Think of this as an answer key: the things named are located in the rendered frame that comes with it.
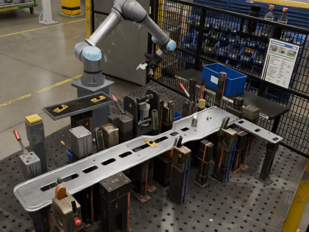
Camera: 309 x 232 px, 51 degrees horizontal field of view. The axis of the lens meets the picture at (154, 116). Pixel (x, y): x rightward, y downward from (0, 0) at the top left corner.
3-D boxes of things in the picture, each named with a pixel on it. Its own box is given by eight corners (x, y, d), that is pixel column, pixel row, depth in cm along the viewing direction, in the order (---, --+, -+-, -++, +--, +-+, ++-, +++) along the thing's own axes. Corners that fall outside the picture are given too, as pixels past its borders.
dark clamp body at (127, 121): (123, 180, 191) (123, 125, 173) (110, 169, 200) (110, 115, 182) (136, 173, 198) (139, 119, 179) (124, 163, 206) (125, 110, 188)
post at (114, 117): (112, 177, 193) (112, 119, 174) (107, 173, 196) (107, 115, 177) (119, 174, 196) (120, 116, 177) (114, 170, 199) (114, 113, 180)
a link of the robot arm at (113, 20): (76, 57, 209) (131, -5, 210) (68, 51, 220) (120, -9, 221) (88, 68, 217) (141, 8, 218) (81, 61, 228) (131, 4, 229)
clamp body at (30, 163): (33, 226, 157) (23, 167, 140) (24, 213, 164) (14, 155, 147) (52, 217, 163) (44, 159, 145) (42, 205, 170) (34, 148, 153)
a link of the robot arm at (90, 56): (87, 72, 204) (86, 52, 198) (79, 66, 214) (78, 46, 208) (104, 70, 210) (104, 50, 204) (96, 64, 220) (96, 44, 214)
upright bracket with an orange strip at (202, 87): (193, 144, 230) (203, 79, 207) (192, 143, 231) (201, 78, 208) (196, 142, 232) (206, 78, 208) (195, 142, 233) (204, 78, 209)
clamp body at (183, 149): (178, 209, 173) (184, 156, 157) (163, 196, 181) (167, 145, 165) (189, 201, 179) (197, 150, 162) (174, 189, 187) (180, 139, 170)
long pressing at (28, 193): (30, 219, 124) (30, 216, 123) (9, 187, 138) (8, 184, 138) (242, 119, 206) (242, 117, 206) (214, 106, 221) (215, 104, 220)
